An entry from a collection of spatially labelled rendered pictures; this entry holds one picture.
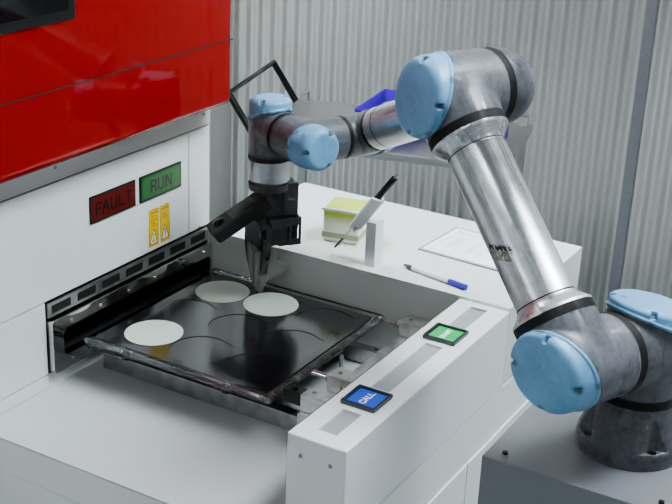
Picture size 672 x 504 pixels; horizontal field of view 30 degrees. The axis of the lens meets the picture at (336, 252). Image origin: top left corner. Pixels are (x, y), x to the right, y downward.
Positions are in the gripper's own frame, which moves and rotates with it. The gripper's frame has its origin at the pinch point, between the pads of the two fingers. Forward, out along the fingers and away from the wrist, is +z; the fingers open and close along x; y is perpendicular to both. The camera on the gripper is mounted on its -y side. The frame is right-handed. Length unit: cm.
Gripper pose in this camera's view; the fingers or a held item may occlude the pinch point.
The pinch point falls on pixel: (255, 286)
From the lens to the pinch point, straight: 229.1
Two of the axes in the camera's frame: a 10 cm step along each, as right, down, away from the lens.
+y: 9.0, -1.3, 4.1
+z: -0.4, 9.3, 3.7
